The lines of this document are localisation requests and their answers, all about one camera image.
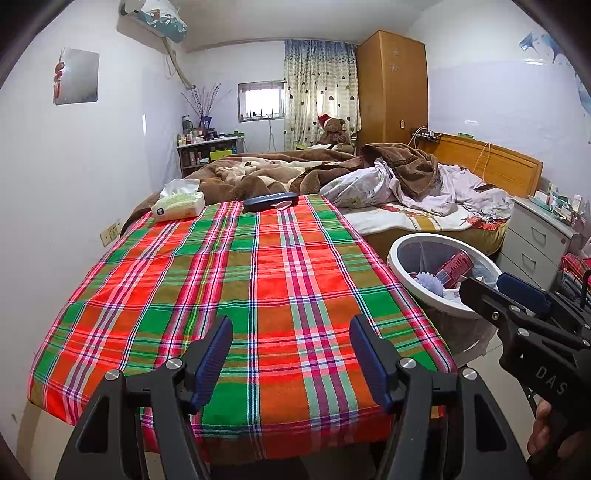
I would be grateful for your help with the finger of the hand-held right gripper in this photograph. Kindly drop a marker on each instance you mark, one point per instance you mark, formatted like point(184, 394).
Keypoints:
point(524, 290)
point(489, 300)

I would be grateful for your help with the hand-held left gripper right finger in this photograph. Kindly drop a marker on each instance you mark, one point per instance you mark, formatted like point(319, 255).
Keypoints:
point(369, 360)

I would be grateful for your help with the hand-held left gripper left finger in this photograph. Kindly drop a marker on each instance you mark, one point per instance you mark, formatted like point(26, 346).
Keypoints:
point(212, 360)

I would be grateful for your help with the dark red drink can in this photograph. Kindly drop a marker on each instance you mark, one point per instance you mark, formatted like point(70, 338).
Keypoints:
point(455, 270)

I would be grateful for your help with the white foam net sleeve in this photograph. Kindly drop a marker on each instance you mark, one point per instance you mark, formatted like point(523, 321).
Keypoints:
point(429, 282)

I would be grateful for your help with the white round trash bin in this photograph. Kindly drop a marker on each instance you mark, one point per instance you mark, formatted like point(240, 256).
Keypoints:
point(397, 267)

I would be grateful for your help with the person's right hand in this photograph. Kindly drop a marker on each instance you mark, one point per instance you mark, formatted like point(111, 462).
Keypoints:
point(540, 429)

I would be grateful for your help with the grey drawer cabinet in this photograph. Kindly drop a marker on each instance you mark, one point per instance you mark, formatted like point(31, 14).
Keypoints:
point(531, 240)

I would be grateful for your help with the red checked cloth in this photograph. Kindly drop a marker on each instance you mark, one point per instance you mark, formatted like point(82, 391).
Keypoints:
point(577, 266)

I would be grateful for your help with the red green plaid tablecloth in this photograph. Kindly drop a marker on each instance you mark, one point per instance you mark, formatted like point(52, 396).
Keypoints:
point(258, 286)

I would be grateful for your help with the translucent bin liner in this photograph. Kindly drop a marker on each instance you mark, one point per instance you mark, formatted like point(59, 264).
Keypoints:
point(415, 254)

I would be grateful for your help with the pile of small boxes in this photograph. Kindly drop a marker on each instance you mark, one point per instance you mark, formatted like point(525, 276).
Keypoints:
point(556, 201)

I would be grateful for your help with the rose print bed sheet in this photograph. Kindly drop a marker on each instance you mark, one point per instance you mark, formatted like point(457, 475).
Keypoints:
point(415, 221)

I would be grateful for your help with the dark flat device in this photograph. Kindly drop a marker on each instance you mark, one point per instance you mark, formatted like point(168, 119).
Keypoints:
point(484, 188)

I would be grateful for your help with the wooden headboard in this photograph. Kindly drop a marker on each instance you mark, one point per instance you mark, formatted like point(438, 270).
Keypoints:
point(503, 166)

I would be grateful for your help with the green white tissue box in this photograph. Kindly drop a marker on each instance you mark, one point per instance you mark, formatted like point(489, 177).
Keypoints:
point(180, 207)

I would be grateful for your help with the brown fleece blanket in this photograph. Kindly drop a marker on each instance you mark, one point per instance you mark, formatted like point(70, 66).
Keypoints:
point(406, 161)

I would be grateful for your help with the dark blue glasses case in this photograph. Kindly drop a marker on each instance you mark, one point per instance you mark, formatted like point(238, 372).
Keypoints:
point(270, 201)

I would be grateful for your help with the pale floral duvet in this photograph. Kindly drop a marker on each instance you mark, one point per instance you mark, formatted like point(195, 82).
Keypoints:
point(360, 189)

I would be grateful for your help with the power strip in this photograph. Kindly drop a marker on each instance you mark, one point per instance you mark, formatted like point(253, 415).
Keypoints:
point(427, 134)

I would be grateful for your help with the brown patterned blanket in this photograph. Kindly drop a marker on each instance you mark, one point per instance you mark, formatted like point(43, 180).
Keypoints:
point(258, 175)

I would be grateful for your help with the shelf with bottles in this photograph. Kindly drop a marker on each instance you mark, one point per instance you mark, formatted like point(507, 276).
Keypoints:
point(207, 154)

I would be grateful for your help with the brown teddy bear red hat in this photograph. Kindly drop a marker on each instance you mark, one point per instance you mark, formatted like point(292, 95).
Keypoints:
point(334, 131)

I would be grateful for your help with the wooden wardrobe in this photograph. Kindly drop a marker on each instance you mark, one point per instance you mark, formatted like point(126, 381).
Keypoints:
point(390, 87)

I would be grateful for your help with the vase of bare branches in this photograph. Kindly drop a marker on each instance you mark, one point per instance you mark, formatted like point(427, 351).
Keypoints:
point(205, 104)

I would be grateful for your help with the small window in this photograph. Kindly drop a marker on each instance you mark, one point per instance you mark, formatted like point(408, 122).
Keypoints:
point(261, 101)

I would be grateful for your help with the heart print curtain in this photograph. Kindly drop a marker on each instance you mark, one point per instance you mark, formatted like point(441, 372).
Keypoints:
point(318, 87)

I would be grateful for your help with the air conditioner pipe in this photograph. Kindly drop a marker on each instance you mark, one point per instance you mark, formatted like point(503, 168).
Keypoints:
point(178, 64)

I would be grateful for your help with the red knot ornament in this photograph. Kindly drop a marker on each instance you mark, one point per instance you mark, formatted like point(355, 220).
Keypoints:
point(59, 78)

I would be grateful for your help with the wall socket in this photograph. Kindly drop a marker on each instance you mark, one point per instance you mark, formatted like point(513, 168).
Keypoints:
point(111, 233)

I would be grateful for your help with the blue wall decal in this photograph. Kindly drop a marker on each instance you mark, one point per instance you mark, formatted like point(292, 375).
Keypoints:
point(538, 46)

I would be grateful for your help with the grey wall panel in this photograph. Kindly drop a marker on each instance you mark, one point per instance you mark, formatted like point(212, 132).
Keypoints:
point(81, 76)

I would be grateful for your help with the wall air conditioner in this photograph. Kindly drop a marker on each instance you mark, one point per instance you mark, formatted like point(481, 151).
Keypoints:
point(154, 21)

